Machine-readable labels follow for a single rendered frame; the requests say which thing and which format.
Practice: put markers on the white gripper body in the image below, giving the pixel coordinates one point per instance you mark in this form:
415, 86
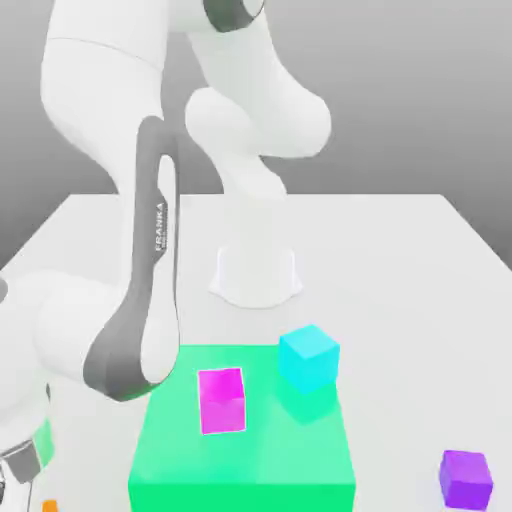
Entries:
14, 498

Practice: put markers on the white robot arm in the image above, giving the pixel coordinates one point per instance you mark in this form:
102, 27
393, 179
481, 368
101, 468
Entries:
100, 120

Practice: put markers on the small orange cube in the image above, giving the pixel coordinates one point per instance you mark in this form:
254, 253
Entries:
50, 506

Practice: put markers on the small magenta cube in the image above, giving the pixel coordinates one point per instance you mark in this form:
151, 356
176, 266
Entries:
222, 402

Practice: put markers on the small green cube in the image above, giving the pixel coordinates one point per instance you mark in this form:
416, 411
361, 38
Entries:
308, 406

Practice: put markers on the small cyan cube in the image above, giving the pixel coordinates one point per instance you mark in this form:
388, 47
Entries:
310, 360

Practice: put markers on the small purple cube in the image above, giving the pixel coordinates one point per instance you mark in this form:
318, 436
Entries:
466, 480

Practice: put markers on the large green box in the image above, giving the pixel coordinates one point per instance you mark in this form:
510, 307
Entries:
240, 464

